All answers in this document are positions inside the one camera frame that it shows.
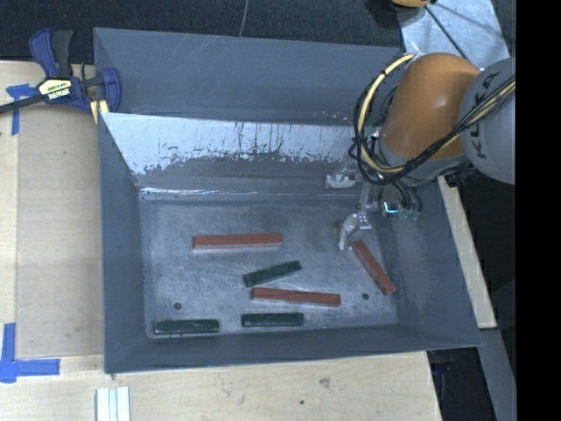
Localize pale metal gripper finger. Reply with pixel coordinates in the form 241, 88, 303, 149
337, 213, 354, 253
350, 215, 373, 243

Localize red-brown flat block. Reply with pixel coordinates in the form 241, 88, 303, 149
250, 286, 343, 308
351, 239, 397, 297
192, 232, 284, 252

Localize dark green flat block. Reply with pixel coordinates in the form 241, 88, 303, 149
242, 260, 303, 289
240, 311, 305, 329
153, 318, 221, 336

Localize grey metal bin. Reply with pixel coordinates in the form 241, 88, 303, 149
91, 26, 484, 375

